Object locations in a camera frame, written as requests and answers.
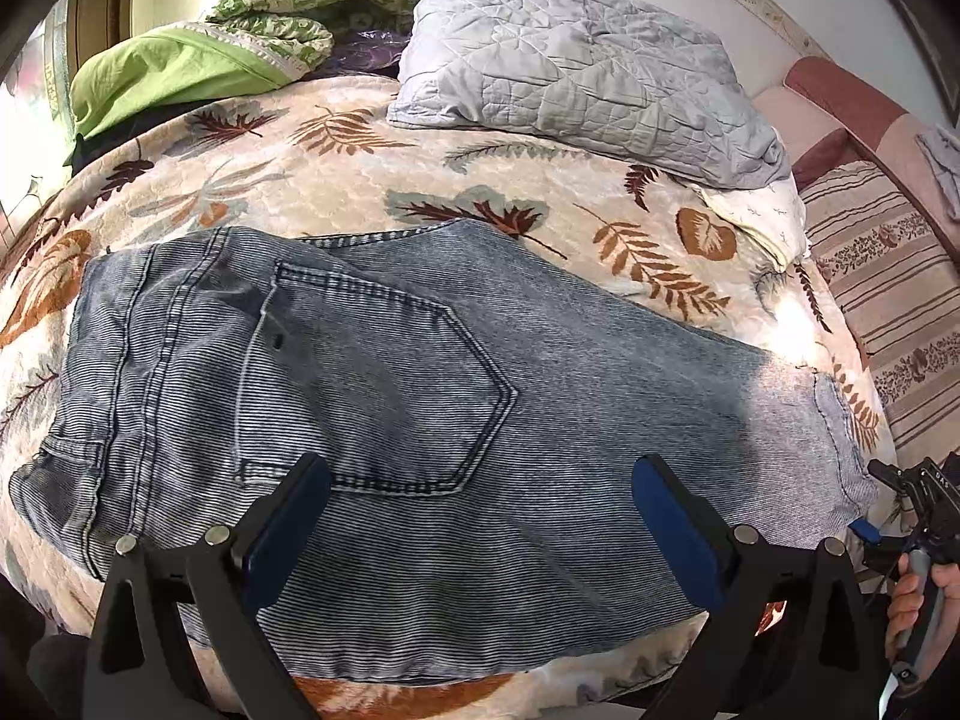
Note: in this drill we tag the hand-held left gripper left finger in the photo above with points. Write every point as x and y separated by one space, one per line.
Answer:
289 532

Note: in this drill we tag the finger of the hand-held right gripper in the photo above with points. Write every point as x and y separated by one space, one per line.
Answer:
889 474
870 532

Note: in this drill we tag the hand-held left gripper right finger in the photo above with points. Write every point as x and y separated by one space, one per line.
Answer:
671 532

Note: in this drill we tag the blue denim pants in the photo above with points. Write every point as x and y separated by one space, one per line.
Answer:
450 465

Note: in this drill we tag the person's right hand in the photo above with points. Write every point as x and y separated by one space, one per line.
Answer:
904 607

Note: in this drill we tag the striped floral cushion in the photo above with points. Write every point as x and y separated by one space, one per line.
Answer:
885 292

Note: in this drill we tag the white cloth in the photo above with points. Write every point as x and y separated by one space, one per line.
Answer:
765 221

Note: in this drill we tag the small grey cloth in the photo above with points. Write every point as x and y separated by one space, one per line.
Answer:
943 165

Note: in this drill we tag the leaf print blanket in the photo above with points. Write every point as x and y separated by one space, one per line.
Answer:
337 172

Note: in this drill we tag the black cloth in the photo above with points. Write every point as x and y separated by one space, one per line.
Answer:
112 135

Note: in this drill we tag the grey quilted pillow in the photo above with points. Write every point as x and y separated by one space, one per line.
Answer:
570 67

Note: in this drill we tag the plain green cloth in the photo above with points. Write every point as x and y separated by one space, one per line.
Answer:
165 67

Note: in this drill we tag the stained glass window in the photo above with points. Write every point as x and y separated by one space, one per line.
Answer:
34 120

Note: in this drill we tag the purple cloth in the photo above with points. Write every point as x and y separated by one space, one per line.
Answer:
367 52

